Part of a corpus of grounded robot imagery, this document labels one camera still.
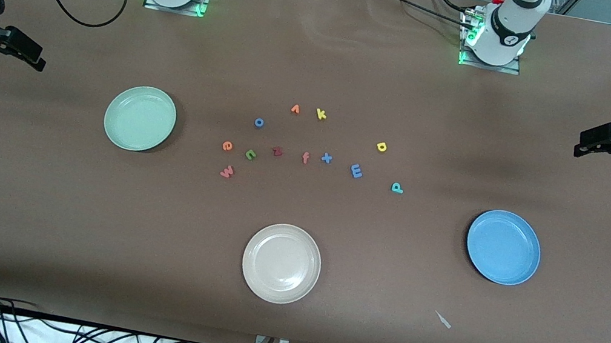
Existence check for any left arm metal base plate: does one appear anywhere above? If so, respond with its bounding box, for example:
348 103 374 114
457 10 529 76

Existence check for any brown table cover sheet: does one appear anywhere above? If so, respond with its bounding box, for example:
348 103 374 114
0 0 611 343

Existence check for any black base cable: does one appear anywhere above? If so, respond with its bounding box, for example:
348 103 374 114
424 0 483 16
367 0 473 32

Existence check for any grey tape scrap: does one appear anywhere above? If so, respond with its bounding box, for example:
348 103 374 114
432 310 454 330

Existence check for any beige plate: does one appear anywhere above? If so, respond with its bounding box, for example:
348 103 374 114
236 218 327 310

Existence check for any blue plate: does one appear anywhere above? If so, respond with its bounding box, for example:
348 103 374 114
460 205 547 291

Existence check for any pale green plate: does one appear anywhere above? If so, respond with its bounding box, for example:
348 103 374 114
99 80 181 158

